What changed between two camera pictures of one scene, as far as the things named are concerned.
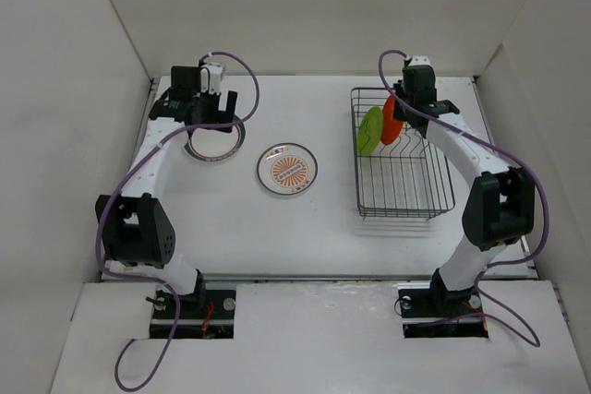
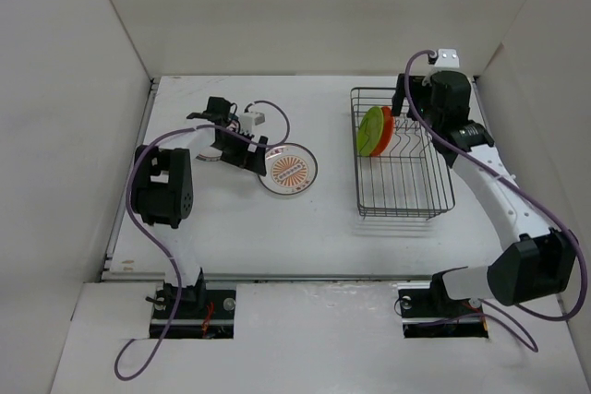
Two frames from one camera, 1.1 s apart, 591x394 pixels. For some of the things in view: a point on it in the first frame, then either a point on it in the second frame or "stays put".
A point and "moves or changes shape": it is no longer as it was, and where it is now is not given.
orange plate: [391, 128] moves or changes shape
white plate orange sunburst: [287, 169] stays put
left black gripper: [218, 116] -> [254, 161]
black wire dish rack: [405, 178] stays put
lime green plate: [369, 130] stays put
